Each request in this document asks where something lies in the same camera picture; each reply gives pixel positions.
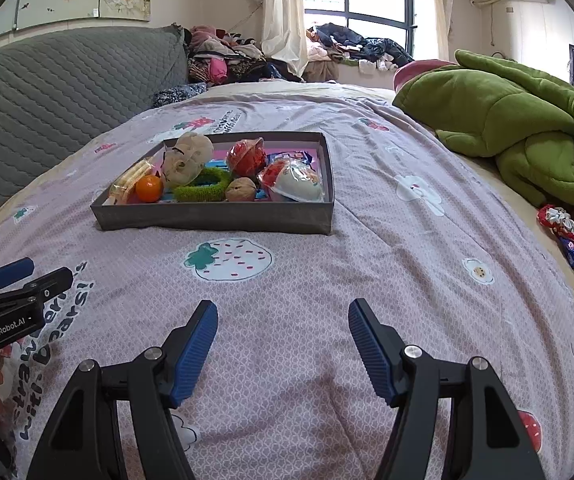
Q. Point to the green fleece blanket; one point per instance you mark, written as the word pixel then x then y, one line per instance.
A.
pixel 507 115

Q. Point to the grey shallow cardboard box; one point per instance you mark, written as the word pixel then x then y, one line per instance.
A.
pixel 217 217

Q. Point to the yellow snack packet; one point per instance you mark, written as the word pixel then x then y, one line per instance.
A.
pixel 127 182

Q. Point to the pile of dark clothes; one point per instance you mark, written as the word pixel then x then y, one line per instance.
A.
pixel 357 42

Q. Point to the walnut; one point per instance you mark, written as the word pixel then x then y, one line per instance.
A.
pixel 241 190

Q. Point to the pile of mixed clothes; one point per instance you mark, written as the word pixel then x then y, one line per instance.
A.
pixel 222 55

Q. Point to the blue cookie packet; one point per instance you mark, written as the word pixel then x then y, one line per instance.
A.
pixel 292 155

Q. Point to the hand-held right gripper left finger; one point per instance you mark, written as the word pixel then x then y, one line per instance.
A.
pixel 197 355

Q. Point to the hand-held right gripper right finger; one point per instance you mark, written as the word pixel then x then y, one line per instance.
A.
pixel 372 355

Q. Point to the dark patterned cloth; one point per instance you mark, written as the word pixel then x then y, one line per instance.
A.
pixel 177 94

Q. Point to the red and white candy packet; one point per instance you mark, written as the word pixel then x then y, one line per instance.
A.
pixel 554 220

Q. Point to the grey quilted headboard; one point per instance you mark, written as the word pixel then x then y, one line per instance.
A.
pixel 57 110

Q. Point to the beige window bench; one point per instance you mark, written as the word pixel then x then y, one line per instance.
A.
pixel 367 77

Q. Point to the orange tangerine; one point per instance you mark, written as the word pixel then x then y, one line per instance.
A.
pixel 149 188

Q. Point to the pink fleece blanket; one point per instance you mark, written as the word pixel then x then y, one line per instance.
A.
pixel 417 70

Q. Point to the cream curtain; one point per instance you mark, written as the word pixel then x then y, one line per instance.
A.
pixel 432 10
pixel 282 10

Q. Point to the pink and blue book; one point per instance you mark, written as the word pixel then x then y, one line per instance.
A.
pixel 218 154

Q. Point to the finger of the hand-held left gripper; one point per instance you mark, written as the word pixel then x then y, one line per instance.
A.
pixel 52 282
pixel 14 270

